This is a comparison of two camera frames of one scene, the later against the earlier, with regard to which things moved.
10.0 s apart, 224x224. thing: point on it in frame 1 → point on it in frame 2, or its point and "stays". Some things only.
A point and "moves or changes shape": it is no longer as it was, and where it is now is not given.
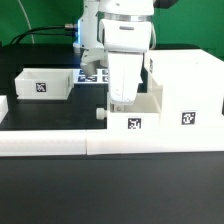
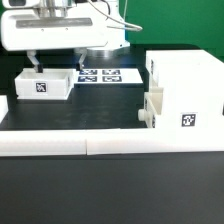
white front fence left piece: [43, 142] stays
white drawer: [44, 83] stays
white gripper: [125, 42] → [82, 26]
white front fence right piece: [106, 142] stays
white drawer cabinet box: [192, 88] stays
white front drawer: [143, 114] moves or changes shape
